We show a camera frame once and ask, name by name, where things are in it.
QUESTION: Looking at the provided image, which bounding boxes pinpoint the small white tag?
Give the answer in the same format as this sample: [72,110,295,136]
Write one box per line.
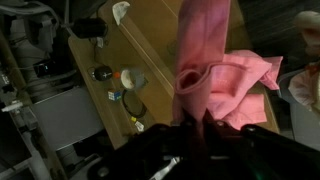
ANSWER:
[129,115,146,133]

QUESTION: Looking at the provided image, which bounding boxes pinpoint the pink shirt with orange print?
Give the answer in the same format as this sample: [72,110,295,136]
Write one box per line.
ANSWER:
[171,0,284,132]

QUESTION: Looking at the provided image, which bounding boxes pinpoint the black cylinder speaker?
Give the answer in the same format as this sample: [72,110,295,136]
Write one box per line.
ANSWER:
[71,17,109,40]

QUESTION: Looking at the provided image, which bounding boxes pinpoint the large brown cardboard box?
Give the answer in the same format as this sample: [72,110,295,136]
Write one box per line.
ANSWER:
[98,0,280,134]

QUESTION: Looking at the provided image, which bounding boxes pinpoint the small white cup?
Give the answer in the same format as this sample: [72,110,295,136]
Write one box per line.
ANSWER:
[119,66,146,91]

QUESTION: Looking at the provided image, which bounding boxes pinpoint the white crumpled cloth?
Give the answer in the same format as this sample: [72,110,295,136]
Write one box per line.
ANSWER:
[111,1,131,26]

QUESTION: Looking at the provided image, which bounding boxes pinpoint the black cable loop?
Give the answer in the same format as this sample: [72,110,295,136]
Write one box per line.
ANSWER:
[120,89,148,120]

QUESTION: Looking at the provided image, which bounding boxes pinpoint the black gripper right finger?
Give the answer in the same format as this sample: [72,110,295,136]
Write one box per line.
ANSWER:
[203,111,320,180]

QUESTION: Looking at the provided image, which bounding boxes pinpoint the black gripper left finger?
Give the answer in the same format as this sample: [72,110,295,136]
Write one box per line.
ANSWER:
[87,114,201,180]

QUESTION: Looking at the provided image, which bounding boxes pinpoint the grey office chair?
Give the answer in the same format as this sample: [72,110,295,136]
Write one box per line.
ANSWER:
[30,86,105,151]
[277,69,320,152]

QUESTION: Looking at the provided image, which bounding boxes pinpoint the small colourful cube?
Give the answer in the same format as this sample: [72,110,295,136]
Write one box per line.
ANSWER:
[107,88,122,102]

